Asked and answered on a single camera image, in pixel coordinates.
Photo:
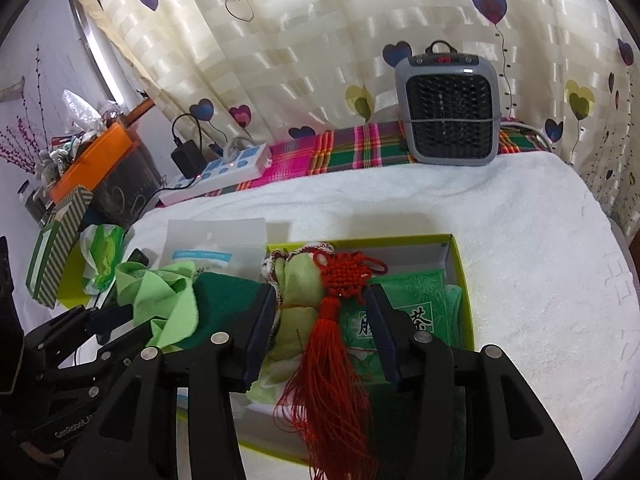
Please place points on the lime green cardboard tray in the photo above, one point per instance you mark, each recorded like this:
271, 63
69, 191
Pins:
462, 300

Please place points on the black smartphone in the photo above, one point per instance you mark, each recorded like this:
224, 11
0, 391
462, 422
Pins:
137, 258

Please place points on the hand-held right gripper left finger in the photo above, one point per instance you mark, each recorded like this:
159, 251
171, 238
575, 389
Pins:
260, 330

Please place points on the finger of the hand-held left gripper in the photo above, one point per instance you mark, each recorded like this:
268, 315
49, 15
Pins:
112, 352
65, 322

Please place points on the heart-print cream curtain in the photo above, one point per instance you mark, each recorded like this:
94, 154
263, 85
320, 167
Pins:
300, 35

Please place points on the green plastic bag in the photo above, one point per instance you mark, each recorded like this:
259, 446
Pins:
102, 255

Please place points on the small grey heater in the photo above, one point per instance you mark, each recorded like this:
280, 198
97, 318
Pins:
447, 110

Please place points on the red knot tassel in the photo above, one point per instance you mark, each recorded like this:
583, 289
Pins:
327, 350

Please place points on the light green cloth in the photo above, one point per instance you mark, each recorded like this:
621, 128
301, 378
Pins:
165, 295

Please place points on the white cotton pad bag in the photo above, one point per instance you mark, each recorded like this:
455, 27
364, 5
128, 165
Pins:
215, 240

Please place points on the white power strip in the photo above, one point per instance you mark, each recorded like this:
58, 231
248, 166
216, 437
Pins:
225, 170

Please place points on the large green tea packet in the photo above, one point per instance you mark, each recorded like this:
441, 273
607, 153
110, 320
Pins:
420, 290

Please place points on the green towel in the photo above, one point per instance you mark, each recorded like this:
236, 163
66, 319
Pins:
300, 280

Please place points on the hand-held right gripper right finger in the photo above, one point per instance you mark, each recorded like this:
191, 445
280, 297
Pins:
382, 330

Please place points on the orange box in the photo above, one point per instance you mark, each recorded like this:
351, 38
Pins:
95, 155

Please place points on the plaid cloth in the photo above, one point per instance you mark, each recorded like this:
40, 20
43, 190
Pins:
350, 145

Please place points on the yellow-green tissue box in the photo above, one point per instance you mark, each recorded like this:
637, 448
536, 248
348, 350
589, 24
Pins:
57, 250

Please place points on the black charger adapter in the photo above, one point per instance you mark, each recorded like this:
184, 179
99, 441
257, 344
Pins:
185, 157

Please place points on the clear crumpled plastic bag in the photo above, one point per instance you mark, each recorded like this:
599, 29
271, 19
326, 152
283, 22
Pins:
80, 107

